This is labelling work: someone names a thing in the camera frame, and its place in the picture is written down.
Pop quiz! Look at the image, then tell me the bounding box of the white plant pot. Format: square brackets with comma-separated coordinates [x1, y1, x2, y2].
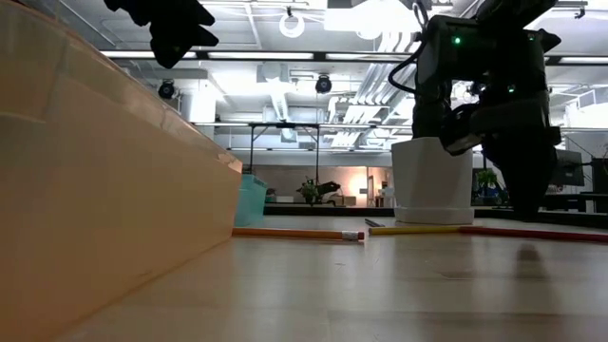
[390, 137, 476, 226]

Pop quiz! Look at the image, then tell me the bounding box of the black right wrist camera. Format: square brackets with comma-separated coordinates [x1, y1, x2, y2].
[439, 103, 482, 157]

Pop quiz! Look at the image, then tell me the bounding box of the long ceiling light strip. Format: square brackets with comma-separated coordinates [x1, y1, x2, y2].
[100, 48, 608, 67]

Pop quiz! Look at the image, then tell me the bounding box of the green translucent plastic bin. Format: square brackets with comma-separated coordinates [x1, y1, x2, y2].
[234, 172, 269, 228]

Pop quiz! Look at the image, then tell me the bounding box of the orange pencil with eraser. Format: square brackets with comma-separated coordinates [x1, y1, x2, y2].
[232, 226, 366, 242]

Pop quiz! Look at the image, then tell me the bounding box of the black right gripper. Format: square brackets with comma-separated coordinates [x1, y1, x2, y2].
[469, 87, 562, 223]

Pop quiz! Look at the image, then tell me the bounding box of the white ring lamp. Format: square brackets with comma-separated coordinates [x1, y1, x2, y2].
[278, 11, 307, 40]

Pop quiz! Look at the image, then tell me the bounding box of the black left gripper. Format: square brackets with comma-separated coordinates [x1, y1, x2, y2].
[103, 0, 219, 70]

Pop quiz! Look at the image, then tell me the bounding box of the red pencil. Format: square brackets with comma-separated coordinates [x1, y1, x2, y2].
[458, 225, 608, 244]

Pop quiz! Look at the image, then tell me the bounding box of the green leafy plant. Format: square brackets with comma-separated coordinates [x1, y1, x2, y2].
[475, 168, 500, 194]

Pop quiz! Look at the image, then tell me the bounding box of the orange translucent plastic bin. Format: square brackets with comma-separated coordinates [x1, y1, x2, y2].
[0, 0, 244, 342]

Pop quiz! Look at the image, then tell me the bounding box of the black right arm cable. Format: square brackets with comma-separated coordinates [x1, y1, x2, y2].
[387, 0, 431, 95]

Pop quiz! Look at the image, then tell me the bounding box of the green cactus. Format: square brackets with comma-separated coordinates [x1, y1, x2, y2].
[411, 78, 451, 140]

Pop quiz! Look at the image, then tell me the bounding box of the small green plant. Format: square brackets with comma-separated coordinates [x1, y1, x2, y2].
[299, 179, 320, 205]

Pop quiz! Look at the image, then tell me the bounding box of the dark desk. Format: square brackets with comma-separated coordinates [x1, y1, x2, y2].
[556, 191, 608, 214]

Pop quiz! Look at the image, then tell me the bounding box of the yellow pencil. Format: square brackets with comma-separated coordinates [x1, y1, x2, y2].
[368, 224, 463, 237]

